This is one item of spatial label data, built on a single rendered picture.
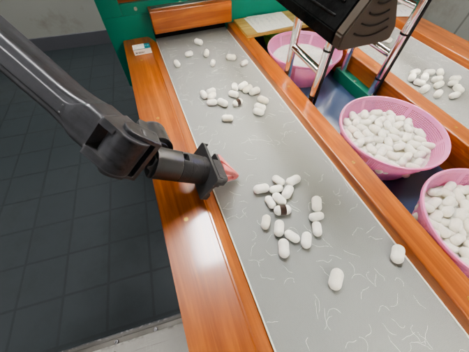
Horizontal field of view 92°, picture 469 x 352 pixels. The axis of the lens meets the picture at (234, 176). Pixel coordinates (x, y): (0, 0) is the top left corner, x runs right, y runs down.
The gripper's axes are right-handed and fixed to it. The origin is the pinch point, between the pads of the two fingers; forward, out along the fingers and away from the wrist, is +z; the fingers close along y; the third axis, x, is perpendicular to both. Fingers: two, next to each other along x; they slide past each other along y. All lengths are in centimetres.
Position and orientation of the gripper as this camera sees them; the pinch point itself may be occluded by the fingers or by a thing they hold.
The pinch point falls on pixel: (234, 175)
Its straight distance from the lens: 51.6
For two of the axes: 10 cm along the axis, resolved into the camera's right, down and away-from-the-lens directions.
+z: 7.2, 1.2, 6.8
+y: -3.6, -7.7, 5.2
